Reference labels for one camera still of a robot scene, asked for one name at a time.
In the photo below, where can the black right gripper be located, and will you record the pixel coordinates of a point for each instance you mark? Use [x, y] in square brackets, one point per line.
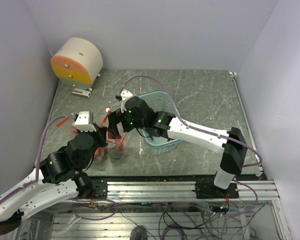
[115, 117]

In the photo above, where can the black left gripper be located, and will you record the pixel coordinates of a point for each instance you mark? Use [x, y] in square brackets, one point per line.
[98, 134]

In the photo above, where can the clear zip bag orange zipper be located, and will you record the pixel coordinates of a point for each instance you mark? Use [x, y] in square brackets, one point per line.
[67, 127]

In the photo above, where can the light blue plastic basket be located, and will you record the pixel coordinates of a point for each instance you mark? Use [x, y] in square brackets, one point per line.
[160, 102]

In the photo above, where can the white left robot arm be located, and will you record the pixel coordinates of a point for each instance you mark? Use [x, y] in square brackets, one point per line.
[60, 176]

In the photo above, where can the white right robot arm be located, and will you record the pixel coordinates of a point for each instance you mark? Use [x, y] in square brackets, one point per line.
[230, 144]

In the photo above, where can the cream round drawer cabinet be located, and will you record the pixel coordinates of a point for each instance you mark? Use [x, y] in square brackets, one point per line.
[77, 63]

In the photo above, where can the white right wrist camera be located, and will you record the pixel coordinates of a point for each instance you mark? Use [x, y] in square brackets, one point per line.
[124, 96]

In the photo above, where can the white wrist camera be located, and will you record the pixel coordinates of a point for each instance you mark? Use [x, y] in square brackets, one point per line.
[124, 96]
[84, 122]

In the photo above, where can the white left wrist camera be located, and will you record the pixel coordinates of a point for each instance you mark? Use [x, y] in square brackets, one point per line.
[84, 122]

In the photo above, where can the small white metal bracket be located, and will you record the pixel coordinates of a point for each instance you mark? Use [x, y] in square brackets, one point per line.
[81, 93]

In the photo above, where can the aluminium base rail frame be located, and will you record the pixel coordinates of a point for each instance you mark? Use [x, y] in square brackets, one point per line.
[169, 208]

